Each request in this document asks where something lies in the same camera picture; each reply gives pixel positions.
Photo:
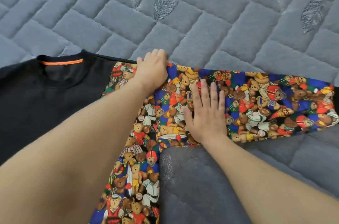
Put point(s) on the person's right hand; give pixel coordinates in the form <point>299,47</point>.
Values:
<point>209,123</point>

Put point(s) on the person's left hand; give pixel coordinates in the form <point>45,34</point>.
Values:
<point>152,70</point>

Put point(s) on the black colourful patterned sweatshirt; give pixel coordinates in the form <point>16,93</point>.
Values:
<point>32,99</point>

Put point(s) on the person's right forearm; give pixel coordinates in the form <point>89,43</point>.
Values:
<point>265,184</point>

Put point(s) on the person's left forearm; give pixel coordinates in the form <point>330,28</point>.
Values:
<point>63,163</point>

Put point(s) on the grey quilted mattress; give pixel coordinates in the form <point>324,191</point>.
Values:
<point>212,20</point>

